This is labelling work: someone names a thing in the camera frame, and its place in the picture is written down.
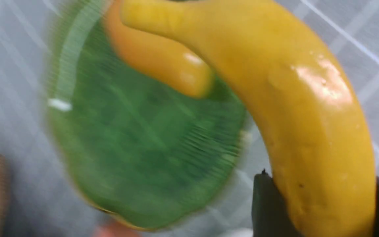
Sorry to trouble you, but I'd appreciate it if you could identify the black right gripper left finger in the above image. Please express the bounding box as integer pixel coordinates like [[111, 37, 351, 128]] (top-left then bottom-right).
[[251, 170, 302, 237]]

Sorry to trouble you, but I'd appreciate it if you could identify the yellow toy banana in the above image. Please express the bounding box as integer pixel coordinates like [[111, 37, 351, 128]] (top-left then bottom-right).
[[120, 0, 376, 237]]

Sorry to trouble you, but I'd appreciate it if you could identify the orange toy mango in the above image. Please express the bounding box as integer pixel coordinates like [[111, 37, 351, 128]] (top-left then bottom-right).
[[103, 0, 215, 98]]

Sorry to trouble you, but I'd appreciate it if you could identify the green glass leaf plate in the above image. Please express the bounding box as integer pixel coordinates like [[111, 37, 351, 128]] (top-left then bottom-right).
[[46, 0, 246, 230]]

